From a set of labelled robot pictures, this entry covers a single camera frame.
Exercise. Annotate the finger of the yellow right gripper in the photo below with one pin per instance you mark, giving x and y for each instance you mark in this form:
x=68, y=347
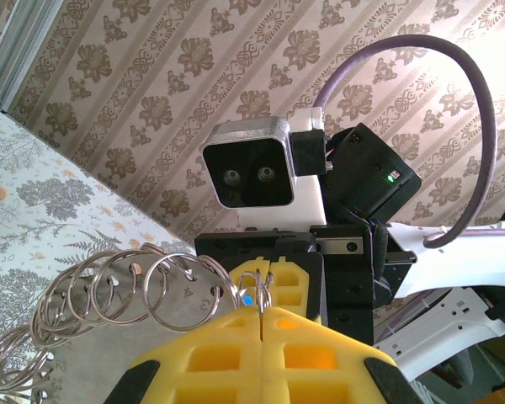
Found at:
x=252, y=266
x=292, y=290

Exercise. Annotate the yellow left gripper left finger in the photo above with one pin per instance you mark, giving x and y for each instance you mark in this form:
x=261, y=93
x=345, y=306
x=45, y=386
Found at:
x=185, y=370

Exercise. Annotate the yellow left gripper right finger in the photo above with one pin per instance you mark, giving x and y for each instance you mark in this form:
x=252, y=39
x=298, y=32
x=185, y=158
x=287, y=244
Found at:
x=328, y=370

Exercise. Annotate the blue plastic key tag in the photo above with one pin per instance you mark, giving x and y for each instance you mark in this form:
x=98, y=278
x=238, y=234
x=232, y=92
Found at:
x=247, y=301

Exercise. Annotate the metal band with key rings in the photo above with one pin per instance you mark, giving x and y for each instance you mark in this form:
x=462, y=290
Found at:
x=109, y=366

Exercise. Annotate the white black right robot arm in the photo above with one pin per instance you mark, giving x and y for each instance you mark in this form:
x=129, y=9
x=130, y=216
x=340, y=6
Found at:
x=446, y=336

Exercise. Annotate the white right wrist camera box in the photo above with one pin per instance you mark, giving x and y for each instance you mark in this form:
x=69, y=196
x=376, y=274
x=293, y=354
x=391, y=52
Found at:
x=248, y=177

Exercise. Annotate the aluminium right corner post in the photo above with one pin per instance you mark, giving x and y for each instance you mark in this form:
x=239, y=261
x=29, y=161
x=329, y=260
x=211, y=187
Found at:
x=12, y=54

